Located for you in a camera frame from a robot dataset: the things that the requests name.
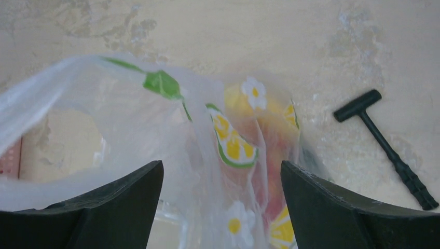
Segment red fake fruits in bag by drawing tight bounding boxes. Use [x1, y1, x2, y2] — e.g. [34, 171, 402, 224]
[238, 116, 300, 228]

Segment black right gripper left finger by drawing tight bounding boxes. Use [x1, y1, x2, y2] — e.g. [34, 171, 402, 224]
[1, 160, 164, 248]

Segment black toy hammer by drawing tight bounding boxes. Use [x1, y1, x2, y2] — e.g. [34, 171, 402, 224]
[333, 89, 439, 211]

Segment pink plastic basket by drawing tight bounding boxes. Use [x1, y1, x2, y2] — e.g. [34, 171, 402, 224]
[0, 138, 22, 179]

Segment yellow fake fruit in bag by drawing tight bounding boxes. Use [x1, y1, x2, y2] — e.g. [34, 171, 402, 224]
[225, 80, 300, 130]

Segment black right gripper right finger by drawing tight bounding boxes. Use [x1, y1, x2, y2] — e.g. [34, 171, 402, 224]
[281, 161, 439, 248]

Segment translucent printed plastic bag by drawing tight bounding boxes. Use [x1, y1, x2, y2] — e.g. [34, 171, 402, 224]
[1, 55, 327, 248]

